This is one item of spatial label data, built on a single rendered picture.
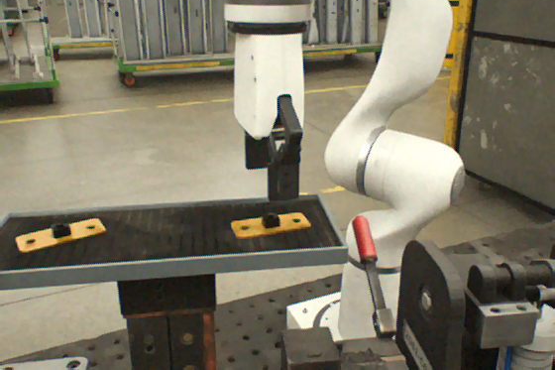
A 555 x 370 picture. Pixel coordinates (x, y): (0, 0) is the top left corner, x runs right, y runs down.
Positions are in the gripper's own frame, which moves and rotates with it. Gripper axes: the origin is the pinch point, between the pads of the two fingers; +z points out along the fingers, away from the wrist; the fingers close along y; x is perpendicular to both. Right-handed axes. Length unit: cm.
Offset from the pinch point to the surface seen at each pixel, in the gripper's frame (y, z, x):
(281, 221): -0.3, 6.0, 1.4
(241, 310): -49, 52, 7
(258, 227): 0.3, 6.0, -1.5
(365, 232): 2.1, 7.6, 10.6
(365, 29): -722, 70, 367
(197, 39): -691, 71, 98
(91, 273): 3.7, 6.3, -18.6
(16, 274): 2.6, 5.8, -25.1
